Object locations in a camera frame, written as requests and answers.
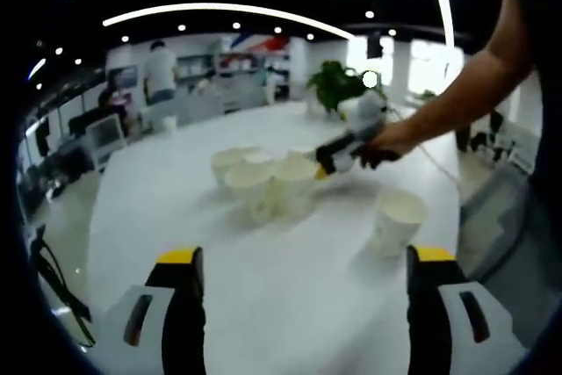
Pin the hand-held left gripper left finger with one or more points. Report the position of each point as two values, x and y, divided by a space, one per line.
184 313

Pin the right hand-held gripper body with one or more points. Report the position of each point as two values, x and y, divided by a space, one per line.
369 111

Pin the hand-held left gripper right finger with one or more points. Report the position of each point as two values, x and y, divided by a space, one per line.
428 313

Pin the single white paper cup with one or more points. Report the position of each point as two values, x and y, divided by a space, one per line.
397 225

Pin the cluster of paper cups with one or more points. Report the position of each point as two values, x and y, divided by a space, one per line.
248 186

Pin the person's right hand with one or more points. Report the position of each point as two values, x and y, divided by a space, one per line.
395 140

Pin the potted green plant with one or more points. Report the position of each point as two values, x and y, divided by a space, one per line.
333 85

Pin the black hanging screen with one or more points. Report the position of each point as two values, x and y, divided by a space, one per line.
374 45

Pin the white table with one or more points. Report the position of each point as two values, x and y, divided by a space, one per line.
285 296

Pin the long curved ceiling light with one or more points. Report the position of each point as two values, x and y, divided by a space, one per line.
445 2
211 6

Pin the long grey counter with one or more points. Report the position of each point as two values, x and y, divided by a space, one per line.
206 107

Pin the black tripod stand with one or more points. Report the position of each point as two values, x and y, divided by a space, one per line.
37 243

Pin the white framed screen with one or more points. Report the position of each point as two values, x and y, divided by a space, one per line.
105 133

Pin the person's dark clothing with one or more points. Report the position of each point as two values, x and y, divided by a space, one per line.
544 19

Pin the black desktop monitor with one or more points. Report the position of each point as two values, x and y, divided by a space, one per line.
81 122

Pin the straight ceiling light strip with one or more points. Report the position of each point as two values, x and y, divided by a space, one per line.
37 68

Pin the red blue wall banner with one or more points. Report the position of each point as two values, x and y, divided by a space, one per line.
268 43

